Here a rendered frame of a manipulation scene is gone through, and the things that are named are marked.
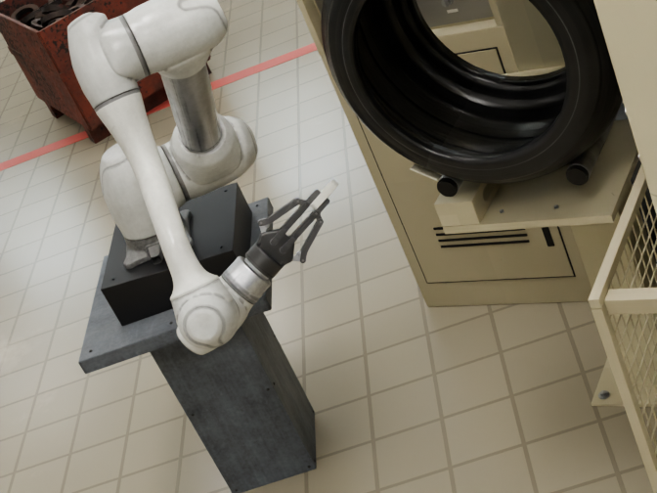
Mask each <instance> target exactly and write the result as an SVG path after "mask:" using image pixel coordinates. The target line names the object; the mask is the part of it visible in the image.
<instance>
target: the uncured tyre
mask: <svg viewBox="0 0 657 493"><path fill-rule="evenodd" d="M529 1H530V2H531V3H532V4H533V5H534V6H535V7H536V8H537V9H538V11H539V12H540V13H541V14H542V15H543V17H544V18H545V19H546V21H547V23H548V24H549V26H550V27H551V29H552V31H553V33H554V34H555V36H556V38H557V41H558V43H559V45H560V48H561V51H562V54H563V58H564V62H565V67H563V68H561V69H559V70H556V71H553V72H550V73H546V74H541V75H535V76H510V75H503V74H498V73H494V72H490V71H487V70H485V69H483V68H480V67H477V66H474V65H472V64H471V63H469V62H467V61H465V60H464V59H462V58H461V57H459V56H458V55H456V54H455V53H454V52H452V51H451V50H450V49H449V48H448V47H446V46H445V45H444V44H443V43H442V42H441V41H440V40H439V39H438V37H437V36H436V35H435V34H434V33H433V31H432V30H431V29H430V27H429V26H428V24H427V23H426V21H425V19H424V18H423V16H422V14H421V12H420V10H419V7H418V5H417V2H416V0H323V7H322V18H321V26H322V38H323V45H324V50H325V54H326V58H327V62H328V67H329V69H330V72H331V75H332V77H333V79H334V81H335V83H336V85H337V87H338V89H339V91H340V93H341V95H342V96H343V98H344V100H345V101H346V103H347V104H348V106H349V107H350V108H351V110H352V111H353V112H354V114H355V115H356V116H357V117H358V118H359V119H360V120H361V121H362V122H363V123H364V124H365V125H366V127H367V128H368V129H369V130H370V132H371V133H373V134H374V135H375V136H376V137H377V138H378V139H379V140H380V141H382V142H383V143H384V144H385V145H387V146H388V147H389V148H391V149H392V150H393V151H395V152H396V153H398V154H399V155H401V156H402V157H405V158H406V159H408V160H410V161H412V162H414V163H416V164H418V165H420V166H422V167H424V168H426V169H428V170H431V171H433V172H436V173H439V174H442V175H445V176H448V177H452V178H455V179H459V180H463V181H469V182H476V183H487V184H505V183H515V182H522V181H527V180H531V179H535V178H538V177H542V176H544V175H547V174H550V173H552V172H553V171H556V170H558V169H560V168H561V167H563V166H565V165H567V164H568V163H570V162H571V161H573V160H574V159H576V158H577V157H579V156H580V155H581V154H582V153H583V152H585V151H586V150H587V149H588V148H589V147H591V146H592V145H593V144H594V143H595V142H596V141H597V140H598V139H599V138H600V136H601V135H602V134H603V133H604V132H605V130H606V129H607V128H608V126H609V125H610V123H611V122H612V120H613V118H614V117H615V115H616V113H617V111H618V109H619V108H620V105H621V103H622V101H623V99H622V95H621V92H620V88H619V85H618V82H617V78H616V75H615V71H614V68H613V65H612V62H611V59H610V55H609V52H608V48H607V45H606V42H605V38H604V35H603V31H602V28H601V25H600V21H599V18H598V14H597V11H596V8H595V5H594V2H593V0H529Z"/></svg>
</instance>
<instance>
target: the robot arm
mask: <svg viewBox="0 0 657 493"><path fill-rule="evenodd" d="M227 29H228V21H227V19H226V17H225V15H224V13H223V11H222V9H221V7H220V5H219V3H218V1H217V0H150V1H148V2H145V3H143V4H141V5H139V6H137V7H135V8H134V9H132V10H131V11H129V12H127V13H125V14H124V15H122V16H119V17H117V18H114V19H111V20H108V18H107V16H106V15H105V14H102V13H86V14H83V15H82V16H80V17H78V18H77V19H75V20H74V21H73V22H71V23H70V24H69V26H68V27H67V40H68V49H69V54H70V59H71V64H72V67H73V70H74V73H75V75H76V78H77V80H78V83H79V85H80V87H81V89H82V91H83V93H84V95H85V96H86V98H87V99H88V101H89V102H90V104H91V106H92V107H93V109H94V111H95V112H96V114H97V116H98V117H99V118H100V120H101V121H102V122H103V124H104V125H105V126H106V128H107V129H108V130H109V132H110V134H111V135H112V137H113V138H114V140H115V141H116V142H117V144H115V145H113V146H112V147H110V148H109V149H108V150H106V152H105V153H104V154H103V156H102V159H101V163H100V182H101V187H102V192H103V196H104V199H105V201H106V204H107V206H108V209H109V212H110V214H111V216H112V218H113V220H114V222H115V223H116V225H117V227H118V228H119V230H120V231H121V233H122V235H123V238H124V240H125V243H126V258H125V260H124V262H123V264H124V266H125V268H126V269H132V268H134V267H136V266H138V265H140V264H142V263H145V262H148V261H150V260H151V261H152V262H153V264H158V263H161V262H162V259H163V257H165V260H166V263H167V265H168V268H169V271H170V274H171V277H172V280H173V292H172V294H171V297H170V300H171V303H172V307H173V310H174V314H175V318H176V323H177V325H178V328H177V336H178V338H179V339H180V340H181V342H182V343H183V344H184V345H185V346H186V347H187V348H189V349H190V350H191V351H193V352H194V353H196V354H199V355H203V354H206V353H208V352H210V351H212V350H214V349H215V348H217V347H219V346H221V345H223V344H225V343H226V342H228V341H229V340H230V339H231V338H232V337H233V336H234V334H235V333H236V331H237V330H238V328H239V327H240V326H241V325H242V323H243V322H244V320H245V319H246V317H247V315H248V313H249V311H250V309H251V307H252V306H253V305H254V303H255V302H257V301H258V299H259V298H260V297H261V296H262V295H263V294H264V292H265V290H266V289H267V288H269V287H270V286H271V282H270V281H269V280H268V279H273V278H274V277H275V276H276V275H277V274H278V273H279V272H280V270H281V269H282V268H283V267H284V266H285V265H286V264H288V263H290V262H291V261H292V260H293V261H300V262H301V263H305V262H306V256H307V252H308V250H309V248H310V246H311V244H312V243H313V242H314V240H315V238H316V236H317V234H318V233H319V231H320V229H321V227H322V225H323V223H324V220H323V218H322V216H321V212H322V211H323V210H324V208H325V207H326V206H327V205H328V204H329V202H330V200H329V199H328V196H329V195H330V194H331V193H332V192H333V190H334V189H335V188H336V187H337V186H338V183H337V182H336V181H335V180H334V179H331V180H330V181H329V182H328V183H327V184H326V186H325V187H324V188H323V189H322V190H321V191H319V190H318V189H316V190H315V191H314V192H313V193H312V194H311V195H310V196H309V197H308V198H307V199H306V200H303V199H300V198H295V199H293V200H292V201H290V202H289V203H287V204H286V205H284V206H283V207H281V208H280V209H278V210H277V211H275V212H274V213H273V214H271V215H270V216H268V217H265V218H261V219H259V220H258V225H259V227H260V231H261V233H260V235H259V238H258V240H257V242H256V243H255V244H254V245H253V246H252V247H251V248H250V249H249V251H248V252H247V253H246V254H245V258H244V257H242V256H239V257H238V258H237V259H236V260H235V261H234V262H233V263H232V264H231V265H230V266H229V268H228V269H227V270H225V271H224V272H223V274H222V275H221V276H220V277H218V276H217V275H213V274H210V273H208V272H207V271H205V270H204V269H203V267H202V266H201V265H200V263H199V262H198V260H197V257H196V255H195V254H194V251H193V249H192V246H193V245H194V242H193V240H192V238H191V228H190V219H191V217H192V214H191V212H190V211H189V210H188V209H185V210H182V211H179V210H178V209H179V208H180V207H181V206H182V205H183V204H184V203H185V202H187V201H190V200H192V199H194V198H197V197H200V196H203V195H205V194H208V193H210V192H212V191H214V190H217V189H219V188H221V187H223V186H225V185H227V184H229V183H230V182H232V181H234V180H236V179H237V178H239V177H241V176H242V175H243V174H244V173H245V172H246V171H247V170H248V169H249V167H250V166H251V165H252V164H253V163H254V162H255V160H256V156H257V154H258V147H257V143H256V140H255V137H254V135H253V133H252V131H251V129H250V127H249V126H248V124H247V123H246V122H244V121H242V120H241V119H240V118H237V117H233V116H223V115H221V114H219V113H217V110H216V106H215V101H214V97H213V93H212V87H211V83H210V78H209V74H208V70H207V66H206V62H207V60H208V57H209V56H210V54H211V52H212V50H213V48H214V47H215V46H217V45H218V44H219V43H220V42H221V41H222V39H223V38H224V37H225V35H226V33H227ZM156 72H158V73H159V74H160V75H161V79H162V82H163V85H164V88H165V91H166V94H167V98H168V101H169V104H170V107H171V110H172V112H173V116H174V119H175V122H176V127H175V128H174V131H173V134H172V137H171V139H170V141H169V142H167V143H165V144H163V145H161V146H156V143H155V140H154V137H153V133H152V130H151V127H150V123H149V120H148V117H147V113H146V110H145V106H144V102H143V98H142V94H141V91H140V89H139V86H138V83H137V82H138V81H140V80H141V79H143V78H145V77H147V76H149V75H151V74H153V73H156ZM297 205H300V206H299V207H298V208H297V209H296V210H295V211H294V213H293V214H292V215H291V216H290V217H289V218H288V219H287V221H286V223H285V224H284V225H283V226H282V227H281V228H280V229H273V230H269V231H266V229H267V228H269V226H270V224H271V223H273V222H274V221H276V220H277V219H279V218H280V217H281V216H283V215H284V214H286V213H287V212H289V211H290V210H292V209H293V208H295V207H296V206H297ZM310 205H311V206H312V207H313V208H314V209H313V211H312V212H311V213H310V214H309V215H308V216H307V218H306V219H305V220H304V221H303V222H302V223H301V224H300V225H299V226H298V227H297V229H296V230H295V231H294V232H293V233H292V234H291V235H290V236H288V235H287V234H286V232H287V231H288V229H289V228H290V227H291V226H292V225H293V224H294V223H295V222H296V220H297V219H298V218H299V217H300V216H301V215H302V214H303V213H304V211H305V210H306V209H307V208H308V207H309V206H310ZM315 219H316V220H317V221H316V223H315V224H314V226H313V228H312V230H311V232H310V234H309V235H308V237H307V239H306V241H305V243H304V245H303V246H302V248H301V250H300V251H298V252H297V253H296V255H293V253H294V242H295V241H296V240H297V239H298V238H299V236H300V235H301V234H302V233H303V232H304V231H305V230H306V229H307V228H308V227H309V225H310V224H311V223H312V222H313V221H314V220H315Z"/></svg>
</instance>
